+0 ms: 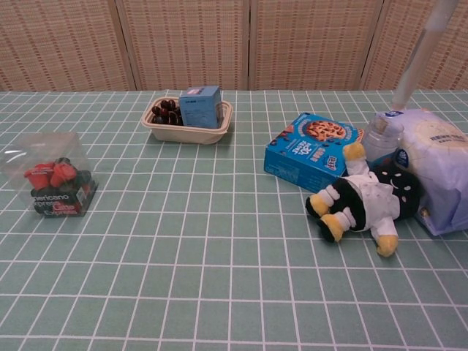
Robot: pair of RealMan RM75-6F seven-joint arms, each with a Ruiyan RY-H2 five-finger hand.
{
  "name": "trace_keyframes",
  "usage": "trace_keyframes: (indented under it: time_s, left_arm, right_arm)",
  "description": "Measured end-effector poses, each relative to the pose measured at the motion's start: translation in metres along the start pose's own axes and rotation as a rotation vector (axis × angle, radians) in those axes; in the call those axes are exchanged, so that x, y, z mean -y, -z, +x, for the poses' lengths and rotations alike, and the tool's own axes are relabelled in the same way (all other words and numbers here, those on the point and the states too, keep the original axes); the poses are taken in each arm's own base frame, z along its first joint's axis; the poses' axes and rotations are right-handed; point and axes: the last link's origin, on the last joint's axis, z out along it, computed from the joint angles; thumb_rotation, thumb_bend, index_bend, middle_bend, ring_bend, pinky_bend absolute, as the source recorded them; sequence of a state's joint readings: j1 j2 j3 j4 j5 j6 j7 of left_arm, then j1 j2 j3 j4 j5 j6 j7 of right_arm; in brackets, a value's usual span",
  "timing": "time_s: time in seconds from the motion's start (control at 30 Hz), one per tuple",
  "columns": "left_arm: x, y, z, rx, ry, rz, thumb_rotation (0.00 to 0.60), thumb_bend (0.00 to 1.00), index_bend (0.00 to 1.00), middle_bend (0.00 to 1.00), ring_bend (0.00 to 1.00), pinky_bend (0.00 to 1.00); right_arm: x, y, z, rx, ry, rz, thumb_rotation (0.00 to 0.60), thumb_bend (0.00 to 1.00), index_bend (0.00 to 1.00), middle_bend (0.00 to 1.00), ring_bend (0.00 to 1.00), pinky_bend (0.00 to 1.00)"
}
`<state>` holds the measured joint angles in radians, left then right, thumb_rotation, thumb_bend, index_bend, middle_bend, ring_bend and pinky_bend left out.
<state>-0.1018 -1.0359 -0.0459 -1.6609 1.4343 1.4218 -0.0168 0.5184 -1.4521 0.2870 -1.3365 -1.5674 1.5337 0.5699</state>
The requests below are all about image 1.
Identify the beige plastic food tray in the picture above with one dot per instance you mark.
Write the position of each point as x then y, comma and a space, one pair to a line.
183, 135

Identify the woven bamboo screen panel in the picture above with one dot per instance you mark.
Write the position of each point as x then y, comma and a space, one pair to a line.
314, 44
55, 44
451, 66
183, 44

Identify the clear plastic tube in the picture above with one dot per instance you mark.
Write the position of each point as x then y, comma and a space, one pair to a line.
420, 51

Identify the clear plastic bottle blue cap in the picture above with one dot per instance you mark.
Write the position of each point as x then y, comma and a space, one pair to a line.
376, 144

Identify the clear plastic coffee capsule box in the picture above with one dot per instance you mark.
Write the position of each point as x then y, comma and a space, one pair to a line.
55, 208

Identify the red coffee capsule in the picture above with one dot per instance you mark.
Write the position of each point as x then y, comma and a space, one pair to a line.
36, 176
61, 173

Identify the blue cookie box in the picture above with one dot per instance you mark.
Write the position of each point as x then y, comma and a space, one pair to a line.
303, 153

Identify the light purple tissue pack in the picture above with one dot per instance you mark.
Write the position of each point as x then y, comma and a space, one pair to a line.
438, 175

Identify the black penguin plush toy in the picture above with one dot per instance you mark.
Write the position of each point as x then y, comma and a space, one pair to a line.
351, 201

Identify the small blue carton box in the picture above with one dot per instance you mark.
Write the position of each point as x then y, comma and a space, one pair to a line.
199, 109

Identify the green checked tablecloth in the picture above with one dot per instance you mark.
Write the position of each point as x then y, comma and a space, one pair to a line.
219, 256

